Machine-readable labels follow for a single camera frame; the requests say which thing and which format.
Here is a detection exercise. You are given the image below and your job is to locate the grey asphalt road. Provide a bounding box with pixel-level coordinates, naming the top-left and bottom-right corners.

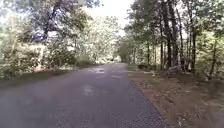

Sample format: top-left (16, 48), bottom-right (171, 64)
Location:
top-left (0, 62), bottom-right (168, 128)

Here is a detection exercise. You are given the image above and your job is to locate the wood of trees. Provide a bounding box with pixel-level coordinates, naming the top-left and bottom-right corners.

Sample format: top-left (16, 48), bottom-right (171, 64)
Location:
top-left (114, 0), bottom-right (224, 81)
top-left (0, 0), bottom-right (123, 80)

